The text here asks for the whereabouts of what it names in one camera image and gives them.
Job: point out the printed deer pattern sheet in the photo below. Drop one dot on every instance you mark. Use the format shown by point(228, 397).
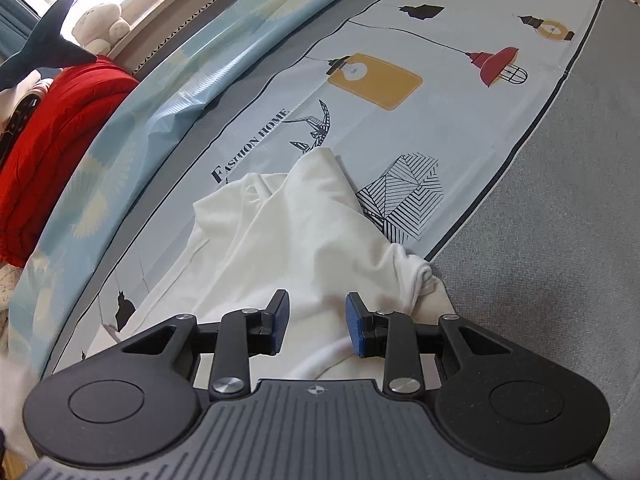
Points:
point(423, 103)

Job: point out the light blue folded sheet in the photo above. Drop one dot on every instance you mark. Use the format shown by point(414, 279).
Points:
point(125, 155)

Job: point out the red folded blanket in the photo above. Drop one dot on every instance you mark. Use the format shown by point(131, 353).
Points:
point(45, 155)

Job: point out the blue curtain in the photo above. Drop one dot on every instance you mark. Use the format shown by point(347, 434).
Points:
point(17, 20)

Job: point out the white plush toy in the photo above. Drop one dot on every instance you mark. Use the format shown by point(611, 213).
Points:
point(100, 28)

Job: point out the cream folded quilt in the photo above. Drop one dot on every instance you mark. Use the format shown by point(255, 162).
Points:
point(9, 278)

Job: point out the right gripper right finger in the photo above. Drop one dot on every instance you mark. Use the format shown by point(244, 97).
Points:
point(396, 339)

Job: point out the white folded bedding stack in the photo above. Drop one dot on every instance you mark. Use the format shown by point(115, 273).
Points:
point(17, 107)

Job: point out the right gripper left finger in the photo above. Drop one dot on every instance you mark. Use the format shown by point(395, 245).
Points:
point(240, 335)

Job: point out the dark teal shark plush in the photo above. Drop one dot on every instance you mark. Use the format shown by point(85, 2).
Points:
point(45, 47)

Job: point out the white small garment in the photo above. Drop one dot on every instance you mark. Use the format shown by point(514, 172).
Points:
point(303, 232)

